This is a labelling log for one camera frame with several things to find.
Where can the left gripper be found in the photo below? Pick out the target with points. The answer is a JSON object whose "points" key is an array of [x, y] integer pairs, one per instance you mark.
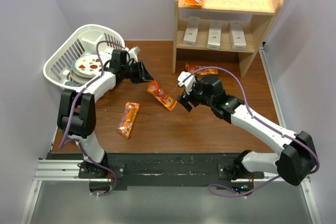
{"points": [[142, 73]]}

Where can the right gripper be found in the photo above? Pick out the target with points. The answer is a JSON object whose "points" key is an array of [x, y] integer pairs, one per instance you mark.
{"points": [[183, 98]]}

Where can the white Harry's razor box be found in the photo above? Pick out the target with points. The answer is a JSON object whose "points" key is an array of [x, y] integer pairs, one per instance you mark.
{"points": [[191, 31]]}

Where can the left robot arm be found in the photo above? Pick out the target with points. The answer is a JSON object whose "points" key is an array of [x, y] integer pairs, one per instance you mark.
{"points": [[77, 109]]}

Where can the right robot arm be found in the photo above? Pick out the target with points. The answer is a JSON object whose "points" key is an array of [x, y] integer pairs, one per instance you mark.
{"points": [[294, 155]]}

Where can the orange razor pack under shelf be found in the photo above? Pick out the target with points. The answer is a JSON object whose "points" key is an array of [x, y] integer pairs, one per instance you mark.
{"points": [[200, 70]]}

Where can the wooden shelf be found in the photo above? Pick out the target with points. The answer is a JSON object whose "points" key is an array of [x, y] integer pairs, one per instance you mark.
{"points": [[263, 14]]}

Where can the painted fruit plate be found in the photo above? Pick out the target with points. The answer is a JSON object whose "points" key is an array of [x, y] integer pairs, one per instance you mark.
{"points": [[88, 66]]}

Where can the white plastic basket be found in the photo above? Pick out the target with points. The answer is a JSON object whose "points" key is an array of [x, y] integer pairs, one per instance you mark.
{"points": [[82, 42]]}

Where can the stacked plates underneath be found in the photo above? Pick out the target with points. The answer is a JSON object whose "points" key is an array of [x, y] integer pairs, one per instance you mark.
{"points": [[74, 80]]}

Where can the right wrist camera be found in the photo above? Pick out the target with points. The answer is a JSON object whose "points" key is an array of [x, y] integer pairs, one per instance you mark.
{"points": [[187, 81]]}

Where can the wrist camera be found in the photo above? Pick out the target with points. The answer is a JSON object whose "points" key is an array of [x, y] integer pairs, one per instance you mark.
{"points": [[133, 54], [187, 81]]}

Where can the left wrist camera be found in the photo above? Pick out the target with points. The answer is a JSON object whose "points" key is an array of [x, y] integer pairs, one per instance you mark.
{"points": [[133, 54]]}

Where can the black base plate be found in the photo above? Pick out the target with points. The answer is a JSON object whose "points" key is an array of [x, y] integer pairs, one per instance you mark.
{"points": [[178, 170]]}

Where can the aluminium rail frame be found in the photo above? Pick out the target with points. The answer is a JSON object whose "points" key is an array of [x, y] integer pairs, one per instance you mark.
{"points": [[61, 195]]}

